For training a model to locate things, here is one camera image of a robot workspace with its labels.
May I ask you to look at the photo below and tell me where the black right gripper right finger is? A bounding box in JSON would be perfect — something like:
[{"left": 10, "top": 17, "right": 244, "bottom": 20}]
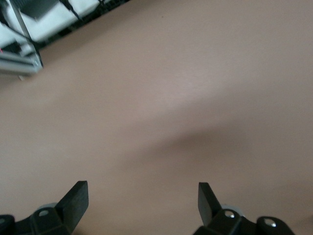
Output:
[{"left": 193, "top": 182, "right": 258, "bottom": 235}]

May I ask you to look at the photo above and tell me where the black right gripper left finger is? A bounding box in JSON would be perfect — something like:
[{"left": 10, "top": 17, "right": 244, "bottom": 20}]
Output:
[{"left": 14, "top": 180, "right": 89, "bottom": 235}]

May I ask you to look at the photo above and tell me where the aluminium camera post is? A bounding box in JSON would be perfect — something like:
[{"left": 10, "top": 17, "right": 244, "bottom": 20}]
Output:
[{"left": 0, "top": 0, "right": 44, "bottom": 80}]

